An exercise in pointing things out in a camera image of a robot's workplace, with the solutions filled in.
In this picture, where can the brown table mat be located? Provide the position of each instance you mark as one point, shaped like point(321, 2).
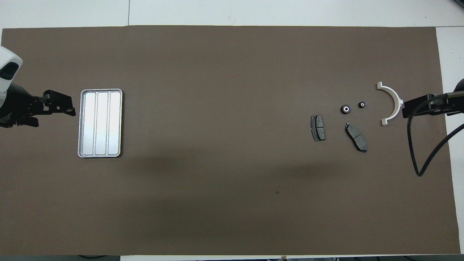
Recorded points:
point(232, 199)

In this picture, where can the long dark brake pad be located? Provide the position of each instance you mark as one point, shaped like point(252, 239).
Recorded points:
point(357, 137)

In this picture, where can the large black bearing gear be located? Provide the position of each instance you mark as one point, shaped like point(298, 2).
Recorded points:
point(345, 109)

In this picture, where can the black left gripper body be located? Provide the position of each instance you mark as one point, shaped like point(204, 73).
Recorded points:
point(18, 107)

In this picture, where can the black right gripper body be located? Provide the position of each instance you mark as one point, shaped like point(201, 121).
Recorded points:
point(457, 106)

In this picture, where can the short dark brake pad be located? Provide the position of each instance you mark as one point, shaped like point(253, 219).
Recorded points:
point(318, 127)

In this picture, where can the white semicircular bracket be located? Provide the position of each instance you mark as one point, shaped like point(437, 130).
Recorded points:
point(395, 98)

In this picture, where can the small black bearing gear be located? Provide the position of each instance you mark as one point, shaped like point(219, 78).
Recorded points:
point(361, 104)

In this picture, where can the silver metal tray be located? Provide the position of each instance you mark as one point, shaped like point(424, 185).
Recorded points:
point(99, 123)

